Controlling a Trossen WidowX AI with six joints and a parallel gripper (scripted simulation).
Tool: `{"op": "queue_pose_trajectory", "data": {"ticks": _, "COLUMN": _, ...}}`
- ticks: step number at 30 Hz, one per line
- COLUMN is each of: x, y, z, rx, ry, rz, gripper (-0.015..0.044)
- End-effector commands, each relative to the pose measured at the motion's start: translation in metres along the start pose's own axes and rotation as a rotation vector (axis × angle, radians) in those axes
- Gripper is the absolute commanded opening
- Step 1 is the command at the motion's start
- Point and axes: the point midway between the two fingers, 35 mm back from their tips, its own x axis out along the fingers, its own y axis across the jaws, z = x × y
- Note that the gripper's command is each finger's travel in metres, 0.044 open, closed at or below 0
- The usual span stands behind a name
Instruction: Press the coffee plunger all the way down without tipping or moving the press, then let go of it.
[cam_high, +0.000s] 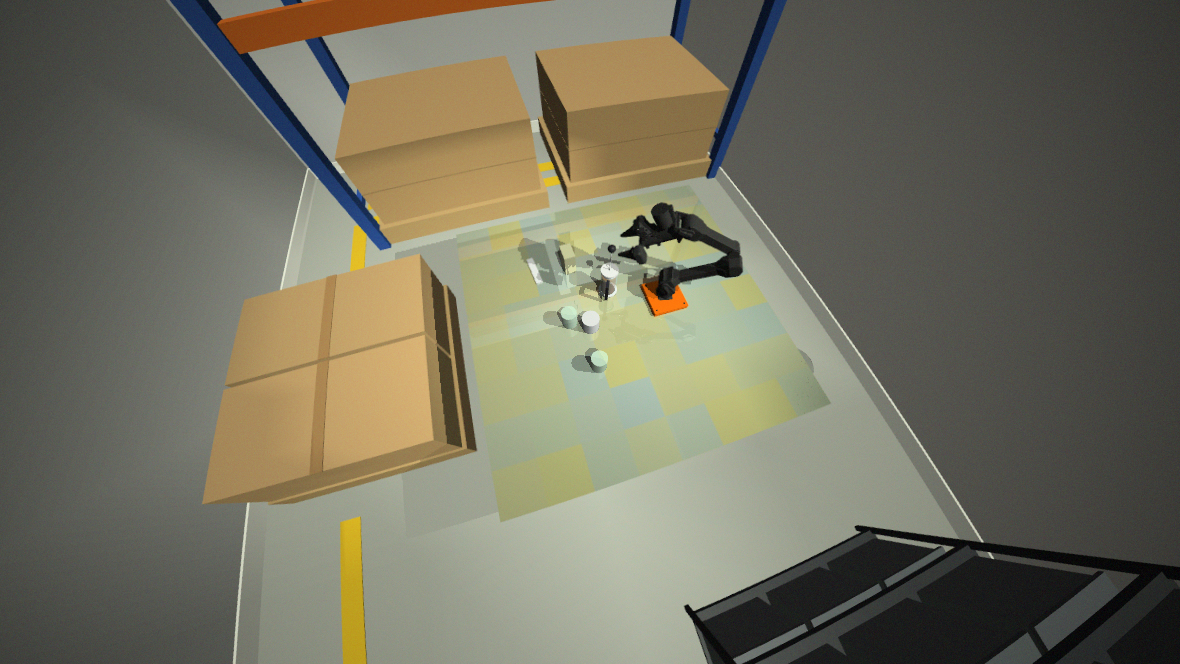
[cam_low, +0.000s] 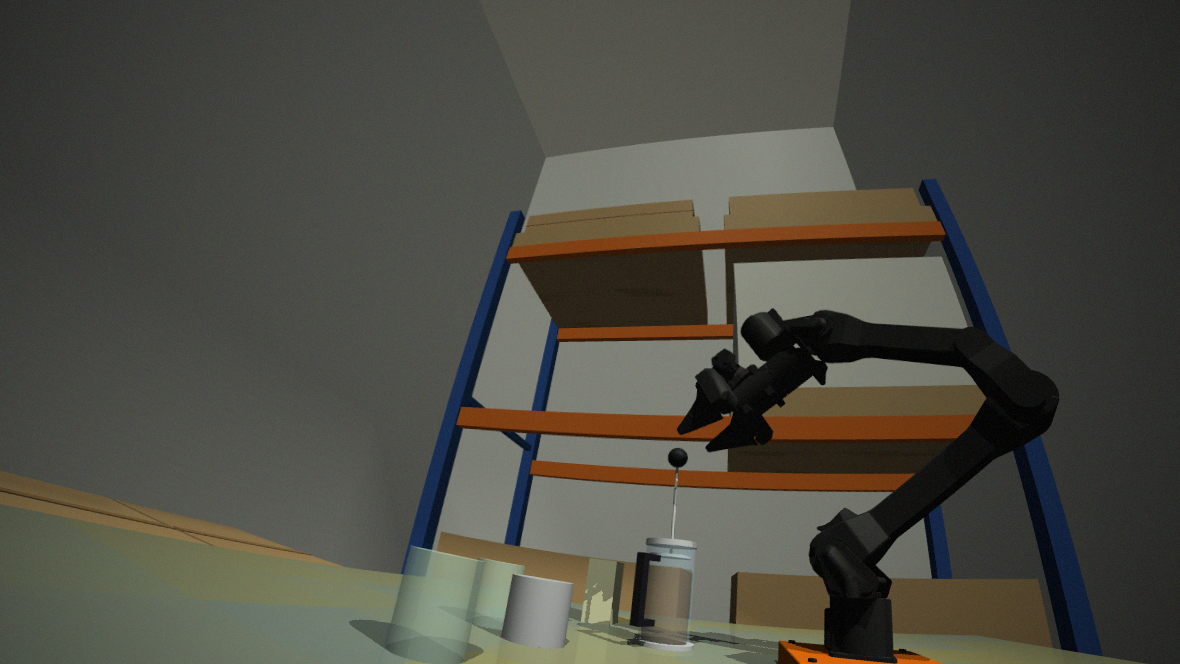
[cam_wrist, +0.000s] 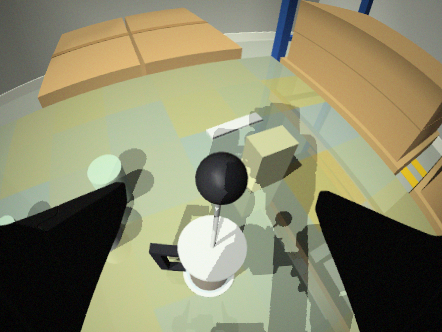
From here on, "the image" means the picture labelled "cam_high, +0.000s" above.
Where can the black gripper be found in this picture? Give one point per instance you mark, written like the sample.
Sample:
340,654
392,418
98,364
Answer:
638,253

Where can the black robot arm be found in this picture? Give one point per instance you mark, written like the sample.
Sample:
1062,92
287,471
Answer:
692,228

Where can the white flat bar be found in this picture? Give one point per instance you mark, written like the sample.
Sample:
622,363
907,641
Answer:
534,271

